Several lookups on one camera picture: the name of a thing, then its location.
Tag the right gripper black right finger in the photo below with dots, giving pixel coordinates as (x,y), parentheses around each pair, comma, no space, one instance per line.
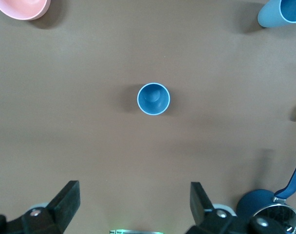
(201,207)

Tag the blue plastic cup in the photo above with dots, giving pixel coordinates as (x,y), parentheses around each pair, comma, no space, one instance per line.
(274,14)
(153,99)

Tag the pink bowl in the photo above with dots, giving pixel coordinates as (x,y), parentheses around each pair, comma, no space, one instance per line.
(24,8)

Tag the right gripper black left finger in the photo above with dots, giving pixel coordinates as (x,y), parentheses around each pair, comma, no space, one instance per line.
(65,202)

